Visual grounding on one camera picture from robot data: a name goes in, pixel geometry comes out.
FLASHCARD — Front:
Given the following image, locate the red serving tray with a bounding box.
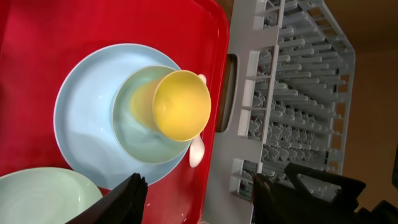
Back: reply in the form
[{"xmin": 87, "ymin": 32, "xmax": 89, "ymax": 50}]
[{"xmin": 1, "ymin": 0, "xmax": 229, "ymax": 223}]

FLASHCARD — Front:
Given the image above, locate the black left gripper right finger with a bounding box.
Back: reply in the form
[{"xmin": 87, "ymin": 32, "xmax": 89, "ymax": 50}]
[{"xmin": 252, "ymin": 174, "xmax": 342, "ymax": 224}]

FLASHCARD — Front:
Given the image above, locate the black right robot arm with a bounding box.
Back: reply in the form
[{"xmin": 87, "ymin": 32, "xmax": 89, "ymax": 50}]
[{"xmin": 252, "ymin": 163, "xmax": 397, "ymax": 224}]

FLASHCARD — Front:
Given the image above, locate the green rice bowl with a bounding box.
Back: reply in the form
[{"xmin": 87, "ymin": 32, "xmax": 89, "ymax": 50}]
[{"xmin": 1, "ymin": 167, "xmax": 103, "ymax": 223}]

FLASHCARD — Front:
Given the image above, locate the grey dishwasher rack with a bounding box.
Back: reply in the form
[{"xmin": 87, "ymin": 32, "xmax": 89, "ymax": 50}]
[{"xmin": 202, "ymin": 0, "xmax": 355, "ymax": 223}]

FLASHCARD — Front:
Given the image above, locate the yellow plastic cup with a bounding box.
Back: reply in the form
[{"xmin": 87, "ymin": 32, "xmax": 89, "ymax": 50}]
[{"xmin": 130, "ymin": 70, "xmax": 211, "ymax": 142}]

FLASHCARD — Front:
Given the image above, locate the small teal bowl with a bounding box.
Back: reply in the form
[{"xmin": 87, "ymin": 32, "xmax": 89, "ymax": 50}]
[{"xmin": 111, "ymin": 65, "xmax": 191, "ymax": 164}]

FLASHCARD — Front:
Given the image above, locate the white plastic spoon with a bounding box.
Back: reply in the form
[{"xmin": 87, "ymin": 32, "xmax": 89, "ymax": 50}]
[{"xmin": 188, "ymin": 73, "xmax": 207, "ymax": 169}]

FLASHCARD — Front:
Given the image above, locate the light blue plate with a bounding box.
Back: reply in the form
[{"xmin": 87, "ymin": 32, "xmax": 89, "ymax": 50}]
[{"xmin": 53, "ymin": 44, "xmax": 188, "ymax": 190}]

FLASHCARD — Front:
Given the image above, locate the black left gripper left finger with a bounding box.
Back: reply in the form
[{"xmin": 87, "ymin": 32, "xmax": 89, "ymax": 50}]
[{"xmin": 67, "ymin": 173, "xmax": 148, "ymax": 224}]

